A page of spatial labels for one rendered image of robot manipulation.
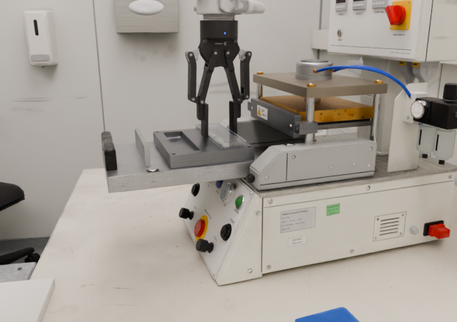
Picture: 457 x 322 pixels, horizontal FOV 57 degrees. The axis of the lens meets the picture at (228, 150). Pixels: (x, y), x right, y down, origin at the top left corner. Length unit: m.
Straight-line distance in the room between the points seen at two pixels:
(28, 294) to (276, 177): 0.48
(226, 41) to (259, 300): 0.49
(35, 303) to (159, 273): 0.23
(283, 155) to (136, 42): 1.64
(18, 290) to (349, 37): 0.88
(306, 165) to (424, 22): 0.34
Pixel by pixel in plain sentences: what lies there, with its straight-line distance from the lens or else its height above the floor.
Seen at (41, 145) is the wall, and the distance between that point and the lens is 2.47.
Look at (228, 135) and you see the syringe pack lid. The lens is 0.87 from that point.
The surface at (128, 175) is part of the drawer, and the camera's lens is 0.76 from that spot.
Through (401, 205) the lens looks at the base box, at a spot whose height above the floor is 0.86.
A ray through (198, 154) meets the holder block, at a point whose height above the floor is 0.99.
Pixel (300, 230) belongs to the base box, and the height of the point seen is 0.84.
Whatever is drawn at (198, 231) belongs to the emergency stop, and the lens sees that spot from 0.94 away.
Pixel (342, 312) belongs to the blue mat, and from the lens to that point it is 0.80.
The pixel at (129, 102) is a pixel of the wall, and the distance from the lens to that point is 2.35.
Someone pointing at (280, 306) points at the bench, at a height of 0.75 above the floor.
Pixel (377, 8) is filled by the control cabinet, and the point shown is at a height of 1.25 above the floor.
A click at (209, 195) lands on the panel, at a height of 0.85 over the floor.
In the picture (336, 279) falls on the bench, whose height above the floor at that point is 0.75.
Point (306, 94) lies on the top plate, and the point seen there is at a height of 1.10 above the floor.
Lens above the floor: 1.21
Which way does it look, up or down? 16 degrees down
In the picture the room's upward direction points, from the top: straight up
